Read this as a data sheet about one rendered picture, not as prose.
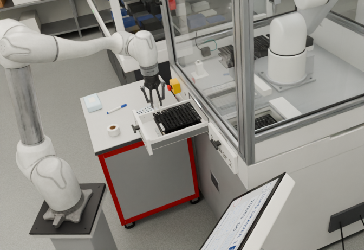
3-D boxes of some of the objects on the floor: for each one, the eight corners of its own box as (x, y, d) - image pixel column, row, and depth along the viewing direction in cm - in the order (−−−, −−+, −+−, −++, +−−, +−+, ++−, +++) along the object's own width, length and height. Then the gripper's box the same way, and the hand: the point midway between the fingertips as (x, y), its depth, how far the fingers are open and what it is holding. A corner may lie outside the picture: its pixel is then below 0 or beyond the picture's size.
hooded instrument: (144, 156, 313) (88, -77, 210) (104, 64, 459) (58, -101, 355) (271, 113, 340) (275, -114, 236) (194, 39, 485) (176, -121, 381)
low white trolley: (123, 236, 251) (94, 152, 207) (106, 176, 300) (79, 97, 256) (202, 205, 264) (191, 120, 220) (174, 153, 313) (159, 74, 268)
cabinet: (251, 287, 212) (248, 191, 166) (186, 171, 293) (172, 85, 246) (387, 226, 233) (418, 126, 186) (291, 134, 314) (297, 47, 267)
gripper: (136, 79, 180) (144, 119, 194) (166, 72, 182) (173, 112, 195) (134, 72, 186) (143, 111, 200) (163, 66, 188) (170, 104, 201)
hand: (156, 106), depth 196 cm, fingers closed
